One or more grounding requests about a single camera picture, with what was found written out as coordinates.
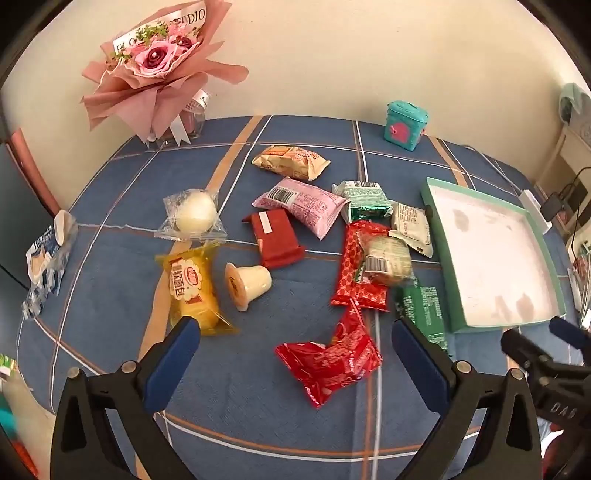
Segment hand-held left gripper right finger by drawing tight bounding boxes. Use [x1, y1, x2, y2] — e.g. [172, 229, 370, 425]
[392, 316, 542, 480]

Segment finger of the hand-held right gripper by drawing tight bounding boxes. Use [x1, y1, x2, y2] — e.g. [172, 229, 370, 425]
[549, 316, 591, 348]
[501, 328, 555, 372]

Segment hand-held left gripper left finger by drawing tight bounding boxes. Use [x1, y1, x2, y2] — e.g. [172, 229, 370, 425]
[50, 318, 201, 480]

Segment dark green snack packet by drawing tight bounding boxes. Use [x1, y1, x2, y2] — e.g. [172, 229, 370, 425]
[394, 285, 448, 354]

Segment yellow bread packet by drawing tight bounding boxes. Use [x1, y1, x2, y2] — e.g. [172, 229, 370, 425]
[154, 243, 238, 336]

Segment bright red snack packet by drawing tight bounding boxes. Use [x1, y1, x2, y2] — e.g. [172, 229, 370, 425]
[274, 298, 384, 409]

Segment teal-rimmed white box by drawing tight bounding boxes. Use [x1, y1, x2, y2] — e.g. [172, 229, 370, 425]
[420, 176, 566, 334]

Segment clear-wrapped round pastry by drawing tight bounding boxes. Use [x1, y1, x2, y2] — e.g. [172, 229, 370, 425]
[355, 228, 416, 286]

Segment white jelly cup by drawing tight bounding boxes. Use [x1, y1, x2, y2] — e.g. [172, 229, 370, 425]
[224, 262, 272, 312]

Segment red patterned long packet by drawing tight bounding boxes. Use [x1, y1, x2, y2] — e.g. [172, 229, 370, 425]
[330, 220, 393, 315]

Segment cream white snack packet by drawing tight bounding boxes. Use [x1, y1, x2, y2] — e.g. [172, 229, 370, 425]
[389, 202, 435, 258]

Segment clear-wrapped white bun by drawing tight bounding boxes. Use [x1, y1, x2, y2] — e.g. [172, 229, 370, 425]
[154, 187, 228, 243]

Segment dark red snack packet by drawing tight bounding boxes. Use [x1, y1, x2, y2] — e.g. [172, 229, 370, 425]
[241, 209, 304, 271]

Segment green white snack packet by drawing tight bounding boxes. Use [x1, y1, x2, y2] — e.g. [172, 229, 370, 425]
[332, 180, 393, 225]

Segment pink snack packet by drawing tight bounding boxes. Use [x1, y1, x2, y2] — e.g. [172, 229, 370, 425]
[252, 176, 350, 241]

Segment blue plaid tablecloth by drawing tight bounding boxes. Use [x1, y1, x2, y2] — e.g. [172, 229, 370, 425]
[16, 114, 583, 480]

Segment black power adapter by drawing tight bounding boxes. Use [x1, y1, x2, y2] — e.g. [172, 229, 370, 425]
[539, 182, 578, 222]

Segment white power strip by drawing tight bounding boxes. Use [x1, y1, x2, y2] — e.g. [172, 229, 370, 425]
[519, 189, 552, 234]

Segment blue white crumpled bag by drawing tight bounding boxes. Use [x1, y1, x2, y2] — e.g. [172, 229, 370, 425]
[21, 210, 79, 319]

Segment red mesh object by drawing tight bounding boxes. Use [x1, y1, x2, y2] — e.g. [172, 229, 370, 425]
[11, 438, 40, 478]

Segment teal object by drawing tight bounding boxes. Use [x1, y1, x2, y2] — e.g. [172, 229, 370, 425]
[0, 399, 19, 437]

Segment orange beige snack packet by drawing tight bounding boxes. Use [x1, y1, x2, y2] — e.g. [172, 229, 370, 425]
[252, 144, 332, 182]

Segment teal tin box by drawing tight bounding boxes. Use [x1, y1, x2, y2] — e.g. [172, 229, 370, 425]
[382, 102, 430, 153]

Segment glass vase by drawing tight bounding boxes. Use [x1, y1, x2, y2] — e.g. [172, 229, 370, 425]
[148, 90, 206, 148]

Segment pink flower bouquet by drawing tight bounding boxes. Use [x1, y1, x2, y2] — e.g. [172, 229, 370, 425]
[81, 0, 250, 144]

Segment white cable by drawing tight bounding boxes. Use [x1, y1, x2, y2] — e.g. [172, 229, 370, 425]
[462, 144, 523, 193]

